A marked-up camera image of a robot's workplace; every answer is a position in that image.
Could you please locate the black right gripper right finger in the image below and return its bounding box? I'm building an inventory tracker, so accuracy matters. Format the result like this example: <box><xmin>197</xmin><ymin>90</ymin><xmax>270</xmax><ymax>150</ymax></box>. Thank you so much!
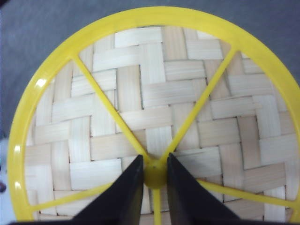
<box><xmin>166</xmin><ymin>152</ymin><xmax>242</xmax><ymax>225</ymax></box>

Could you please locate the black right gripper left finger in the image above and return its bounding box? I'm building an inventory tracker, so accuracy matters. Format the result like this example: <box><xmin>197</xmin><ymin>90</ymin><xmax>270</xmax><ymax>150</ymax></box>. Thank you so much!
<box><xmin>74</xmin><ymin>154</ymin><xmax>144</xmax><ymax>225</ymax></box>

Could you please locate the yellow woven steamer lid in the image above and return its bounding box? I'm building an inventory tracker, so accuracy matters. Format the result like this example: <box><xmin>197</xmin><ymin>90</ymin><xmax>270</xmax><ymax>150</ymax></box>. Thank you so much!
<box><xmin>7</xmin><ymin>7</ymin><xmax>300</xmax><ymax>225</ymax></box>

